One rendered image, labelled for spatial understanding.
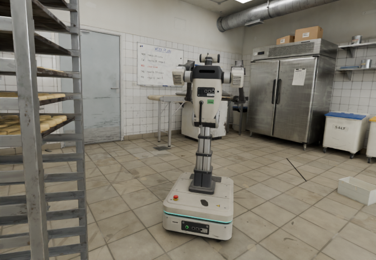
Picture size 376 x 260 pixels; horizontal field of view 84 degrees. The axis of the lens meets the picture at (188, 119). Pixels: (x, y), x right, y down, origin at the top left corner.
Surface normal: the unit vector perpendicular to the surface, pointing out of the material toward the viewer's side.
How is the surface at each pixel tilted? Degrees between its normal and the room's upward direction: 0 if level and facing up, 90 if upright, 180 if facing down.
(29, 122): 90
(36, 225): 90
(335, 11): 90
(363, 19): 90
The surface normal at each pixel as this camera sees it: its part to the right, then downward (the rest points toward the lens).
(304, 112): -0.80, 0.06
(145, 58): 0.60, 0.14
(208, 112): -0.21, 0.14
